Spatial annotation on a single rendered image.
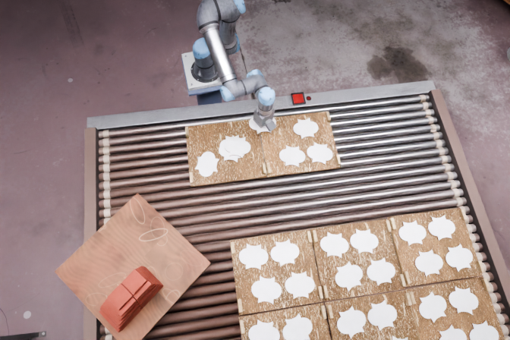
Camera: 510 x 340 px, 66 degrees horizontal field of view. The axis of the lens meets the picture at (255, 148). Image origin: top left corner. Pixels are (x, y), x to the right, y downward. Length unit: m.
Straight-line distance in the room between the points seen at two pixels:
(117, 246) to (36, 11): 2.78
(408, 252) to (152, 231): 1.29
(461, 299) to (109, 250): 1.71
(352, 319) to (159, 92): 2.33
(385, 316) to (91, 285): 1.37
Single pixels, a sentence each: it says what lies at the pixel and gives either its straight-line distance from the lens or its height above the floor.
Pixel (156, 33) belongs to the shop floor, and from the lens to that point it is 3.81.
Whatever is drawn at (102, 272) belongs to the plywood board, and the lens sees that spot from 2.00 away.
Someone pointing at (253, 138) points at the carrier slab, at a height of 0.94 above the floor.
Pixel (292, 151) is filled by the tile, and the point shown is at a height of 0.94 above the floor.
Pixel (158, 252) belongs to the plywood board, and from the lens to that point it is 1.96.
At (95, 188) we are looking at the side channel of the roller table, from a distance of 2.20.
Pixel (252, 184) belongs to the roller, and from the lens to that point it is 2.12.
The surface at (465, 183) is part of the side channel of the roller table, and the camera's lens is 2.45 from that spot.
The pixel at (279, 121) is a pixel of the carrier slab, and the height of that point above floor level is 0.94.
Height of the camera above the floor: 2.95
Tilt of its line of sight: 68 degrees down
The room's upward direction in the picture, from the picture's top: 8 degrees clockwise
